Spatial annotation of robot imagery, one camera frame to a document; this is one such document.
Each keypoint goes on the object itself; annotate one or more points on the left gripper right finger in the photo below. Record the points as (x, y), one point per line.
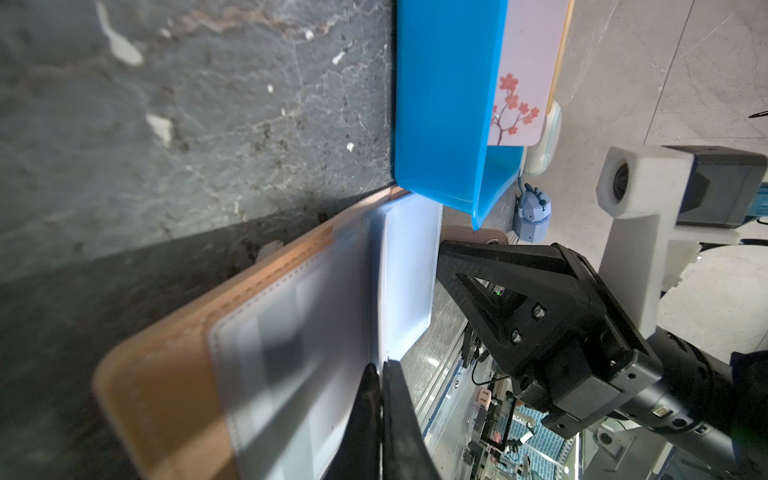
(404, 454)

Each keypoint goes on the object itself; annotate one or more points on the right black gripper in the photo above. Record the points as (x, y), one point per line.
(537, 310)

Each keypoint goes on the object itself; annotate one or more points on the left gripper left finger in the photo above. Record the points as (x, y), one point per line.
(358, 455)

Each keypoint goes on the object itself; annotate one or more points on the tan leather card holder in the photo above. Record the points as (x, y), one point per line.
(257, 378)

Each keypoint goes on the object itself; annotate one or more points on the blue plastic card tray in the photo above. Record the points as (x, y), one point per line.
(447, 64)

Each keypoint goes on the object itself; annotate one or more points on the stack of white cards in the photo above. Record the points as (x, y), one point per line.
(530, 50)

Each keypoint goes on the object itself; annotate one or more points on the small blue grey toy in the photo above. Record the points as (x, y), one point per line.
(532, 214)

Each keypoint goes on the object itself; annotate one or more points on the white round alarm clock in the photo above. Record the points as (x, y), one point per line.
(540, 156)

